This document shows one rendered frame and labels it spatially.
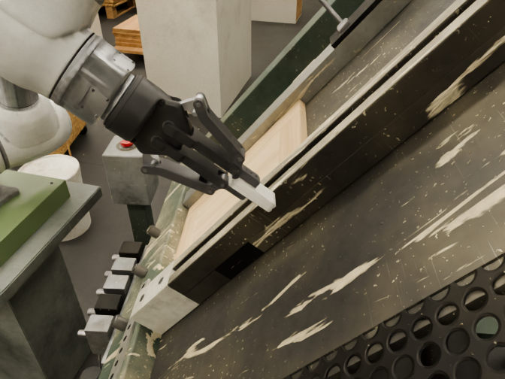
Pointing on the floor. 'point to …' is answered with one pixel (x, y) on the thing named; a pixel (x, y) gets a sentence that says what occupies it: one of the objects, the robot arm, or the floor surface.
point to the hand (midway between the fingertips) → (252, 189)
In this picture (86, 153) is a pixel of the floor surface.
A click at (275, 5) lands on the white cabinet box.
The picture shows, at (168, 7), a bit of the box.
